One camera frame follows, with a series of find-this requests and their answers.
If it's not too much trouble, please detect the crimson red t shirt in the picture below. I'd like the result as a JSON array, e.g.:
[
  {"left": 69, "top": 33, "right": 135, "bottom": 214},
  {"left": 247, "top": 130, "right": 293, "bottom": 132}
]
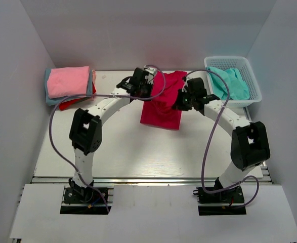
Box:
[{"left": 140, "top": 70, "right": 187, "bottom": 130}]

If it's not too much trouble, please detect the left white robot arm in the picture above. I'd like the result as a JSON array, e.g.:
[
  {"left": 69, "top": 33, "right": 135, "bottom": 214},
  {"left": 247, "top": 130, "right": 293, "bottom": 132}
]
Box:
[{"left": 69, "top": 66, "right": 157, "bottom": 202}]

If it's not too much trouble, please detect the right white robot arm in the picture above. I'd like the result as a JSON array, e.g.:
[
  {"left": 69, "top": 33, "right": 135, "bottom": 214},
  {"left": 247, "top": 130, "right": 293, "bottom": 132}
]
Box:
[{"left": 172, "top": 78, "right": 270, "bottom": 202}]

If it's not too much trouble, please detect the teal crumpled t shirt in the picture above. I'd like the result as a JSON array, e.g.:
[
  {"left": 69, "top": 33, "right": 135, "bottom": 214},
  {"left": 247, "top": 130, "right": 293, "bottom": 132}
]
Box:
[{"left": 205, "top": 66, "right": 250, "bottom": 101}]

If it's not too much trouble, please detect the peach folded t shirt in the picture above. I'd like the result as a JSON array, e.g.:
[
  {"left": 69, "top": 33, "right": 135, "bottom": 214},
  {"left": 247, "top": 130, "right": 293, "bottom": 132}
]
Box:
[{"left": 92, "top": 69, "right": 96, "bottom": 83}]

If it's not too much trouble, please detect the white plastic basket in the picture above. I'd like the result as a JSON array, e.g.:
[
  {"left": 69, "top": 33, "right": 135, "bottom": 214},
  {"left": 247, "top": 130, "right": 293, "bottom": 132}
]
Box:
[{"left": 204, "top": 56, "right": 262, "bottom": 108}]

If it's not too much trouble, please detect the pink folded t shirt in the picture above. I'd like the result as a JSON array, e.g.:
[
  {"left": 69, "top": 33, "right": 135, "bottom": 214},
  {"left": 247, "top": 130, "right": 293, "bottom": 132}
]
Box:
[{"left": 47, "top": 66, "right": 90, "bottom": 99}]

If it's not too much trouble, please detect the red folded t shirt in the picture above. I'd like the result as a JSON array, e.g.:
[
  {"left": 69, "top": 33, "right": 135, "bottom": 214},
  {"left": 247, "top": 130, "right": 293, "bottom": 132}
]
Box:
[{"left": 59, "top": 82, "right": 96, "bottom": 111}]

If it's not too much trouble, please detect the grey-blue folded t shirt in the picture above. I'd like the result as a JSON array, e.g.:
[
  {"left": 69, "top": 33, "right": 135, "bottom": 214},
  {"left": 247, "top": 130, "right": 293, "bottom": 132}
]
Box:
[{"left": 44, "top": 68, "right": 92, "bottom": 106}]

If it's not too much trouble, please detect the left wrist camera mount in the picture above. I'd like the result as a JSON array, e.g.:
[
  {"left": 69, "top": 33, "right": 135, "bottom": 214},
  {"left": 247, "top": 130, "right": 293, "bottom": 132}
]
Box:
[{"left": 144, "top": 65, "right": 157, "bottom": 85}]

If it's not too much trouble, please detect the aluminium table edge rail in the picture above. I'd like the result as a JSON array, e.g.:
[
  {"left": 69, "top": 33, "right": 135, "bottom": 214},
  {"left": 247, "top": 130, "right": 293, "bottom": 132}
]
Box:
[{"left": 30, "top": 176, "right": 273, "bottom": 187}]

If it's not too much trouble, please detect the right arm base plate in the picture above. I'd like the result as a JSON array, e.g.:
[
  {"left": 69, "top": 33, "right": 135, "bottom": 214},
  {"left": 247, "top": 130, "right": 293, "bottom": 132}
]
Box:
[{"left": 192, "top": 186, "right": 246, "bottom": 216}]

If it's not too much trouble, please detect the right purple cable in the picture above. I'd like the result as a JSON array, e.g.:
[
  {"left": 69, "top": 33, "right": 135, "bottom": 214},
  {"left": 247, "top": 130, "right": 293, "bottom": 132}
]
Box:
[{"left": 182, "top": 69, "right": 260, "bottom": 210}]

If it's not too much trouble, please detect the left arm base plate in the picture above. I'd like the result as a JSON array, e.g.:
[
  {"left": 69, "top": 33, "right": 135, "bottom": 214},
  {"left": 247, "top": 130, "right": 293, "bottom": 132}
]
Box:
[{"left": 60, "top": 178, "right": 113, "bottom": 215}]

